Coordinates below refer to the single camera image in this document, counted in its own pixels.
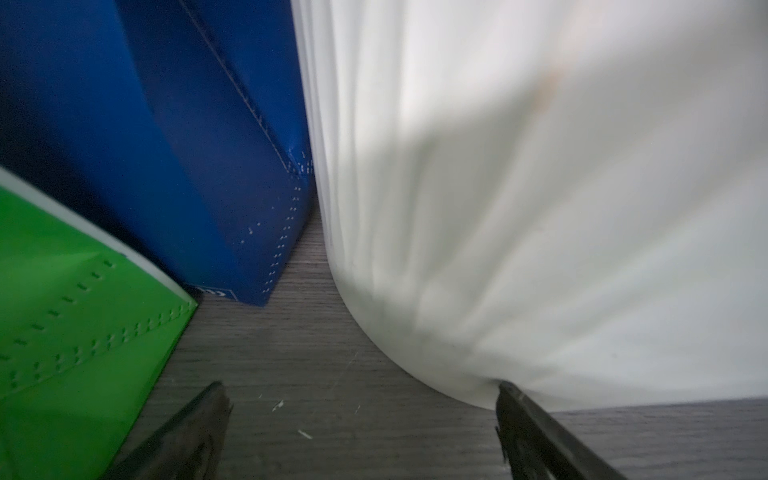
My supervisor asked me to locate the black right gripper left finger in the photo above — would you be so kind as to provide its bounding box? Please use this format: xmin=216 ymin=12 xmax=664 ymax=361
xmin=102 ymin=381 xmax=233 ymax=480

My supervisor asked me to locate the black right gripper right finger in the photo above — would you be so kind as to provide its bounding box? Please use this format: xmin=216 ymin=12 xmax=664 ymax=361
xmin=495 ymin=381 xmax=624 ymax=480

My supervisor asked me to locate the green white middle bag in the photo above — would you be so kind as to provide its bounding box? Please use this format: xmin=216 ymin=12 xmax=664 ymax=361
xmin=1 ymin=171 xmax=197 ymax=479

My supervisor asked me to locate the white round trash bin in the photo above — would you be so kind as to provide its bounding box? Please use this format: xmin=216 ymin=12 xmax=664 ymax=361
xmin=292 ymin=1 xmax=767 ymax=411

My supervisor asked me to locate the blue white front right bag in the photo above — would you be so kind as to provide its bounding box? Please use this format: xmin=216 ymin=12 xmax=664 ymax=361
xmin=1 ymin=1 xmax=314 ymax=306

